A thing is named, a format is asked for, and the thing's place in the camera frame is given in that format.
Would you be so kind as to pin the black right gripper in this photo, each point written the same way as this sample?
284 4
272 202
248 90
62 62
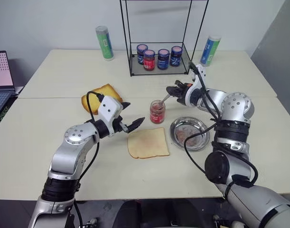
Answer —
182 97

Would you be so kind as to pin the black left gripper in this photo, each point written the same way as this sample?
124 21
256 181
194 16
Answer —
117 127

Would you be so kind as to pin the metal spoon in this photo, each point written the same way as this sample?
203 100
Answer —
165 99

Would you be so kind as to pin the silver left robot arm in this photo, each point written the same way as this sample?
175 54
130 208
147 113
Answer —
71 152

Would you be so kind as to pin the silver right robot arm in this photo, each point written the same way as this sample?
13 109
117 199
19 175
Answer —
237 111

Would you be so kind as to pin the open red-label jam jar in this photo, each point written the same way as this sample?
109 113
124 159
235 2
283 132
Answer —
157 116

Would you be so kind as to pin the blue-label jam jar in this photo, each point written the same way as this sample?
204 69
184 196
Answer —
141 55
163 60
176 58

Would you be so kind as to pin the yellow toasted bread slice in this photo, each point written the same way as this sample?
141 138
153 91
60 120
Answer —
105 95

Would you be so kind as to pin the white bread slice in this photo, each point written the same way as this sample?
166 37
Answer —
148 143

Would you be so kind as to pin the closed red-label jam jar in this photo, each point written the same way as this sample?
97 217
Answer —
149 61

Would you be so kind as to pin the round steel plate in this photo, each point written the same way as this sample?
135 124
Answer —
197 128

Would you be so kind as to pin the green blue cylindrical canister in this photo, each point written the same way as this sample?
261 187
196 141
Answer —
210 52
105 42

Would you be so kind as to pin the open laptop computer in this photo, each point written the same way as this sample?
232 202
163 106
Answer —
1 71

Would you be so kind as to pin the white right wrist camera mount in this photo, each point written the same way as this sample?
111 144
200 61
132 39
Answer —
194 86

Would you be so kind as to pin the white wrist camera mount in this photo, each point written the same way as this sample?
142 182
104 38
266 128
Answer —
194 86
109 108

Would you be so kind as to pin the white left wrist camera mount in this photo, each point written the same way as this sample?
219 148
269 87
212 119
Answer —
109 108

